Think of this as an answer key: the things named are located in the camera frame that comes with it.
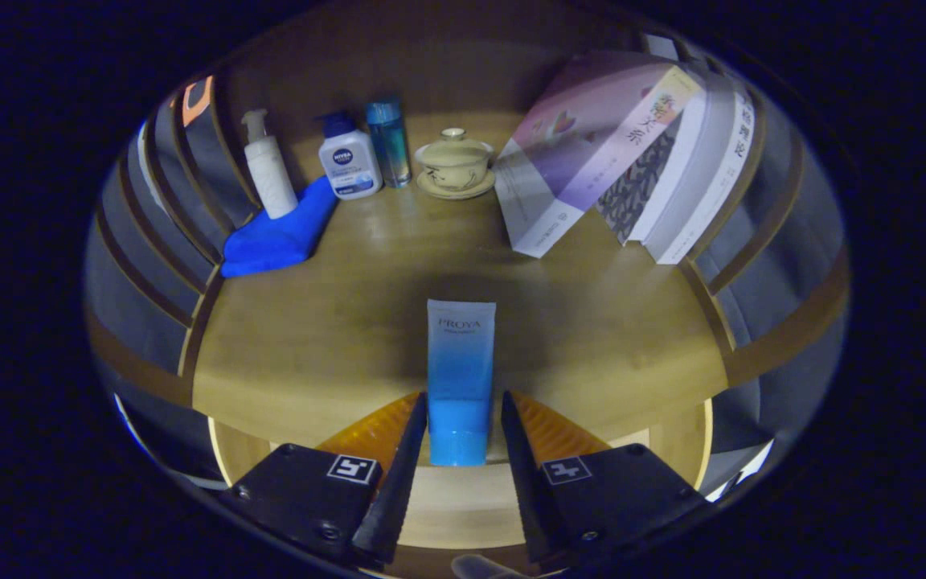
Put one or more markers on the purple and white book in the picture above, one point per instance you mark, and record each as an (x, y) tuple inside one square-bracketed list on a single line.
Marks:
[(583, 145)]

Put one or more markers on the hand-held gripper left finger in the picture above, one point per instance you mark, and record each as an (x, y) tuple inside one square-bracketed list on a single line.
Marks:
[(399, 490)]

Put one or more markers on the blue folded cloth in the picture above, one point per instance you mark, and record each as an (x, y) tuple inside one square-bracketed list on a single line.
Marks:
[(282, 233)]

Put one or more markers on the teal slim bottle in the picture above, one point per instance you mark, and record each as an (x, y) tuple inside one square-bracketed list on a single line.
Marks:
[(389, 141)]

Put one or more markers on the wooden cabinet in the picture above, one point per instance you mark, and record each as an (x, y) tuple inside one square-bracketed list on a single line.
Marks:
[(463, 48)]

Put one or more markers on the white pump bottle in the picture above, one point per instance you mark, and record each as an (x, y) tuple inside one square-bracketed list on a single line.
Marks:
[(270, 173)]

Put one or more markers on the thick white book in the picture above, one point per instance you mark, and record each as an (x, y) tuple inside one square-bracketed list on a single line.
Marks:
[(700, 169)]

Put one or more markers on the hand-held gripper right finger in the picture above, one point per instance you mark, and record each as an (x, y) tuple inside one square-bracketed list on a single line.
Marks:
[(523, 482)]

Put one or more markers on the white bottle with blue cap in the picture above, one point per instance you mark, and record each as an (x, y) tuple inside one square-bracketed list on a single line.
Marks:
[(348, 165)]

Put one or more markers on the wooden countertop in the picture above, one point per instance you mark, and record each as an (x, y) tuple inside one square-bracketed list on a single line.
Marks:
[(334, 322)]

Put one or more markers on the blue cosmetic tube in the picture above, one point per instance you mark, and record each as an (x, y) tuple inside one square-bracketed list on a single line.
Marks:
[(460, 378)]

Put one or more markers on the beige lidded tea cup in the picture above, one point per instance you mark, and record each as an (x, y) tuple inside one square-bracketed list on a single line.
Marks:
[(455, 165)]

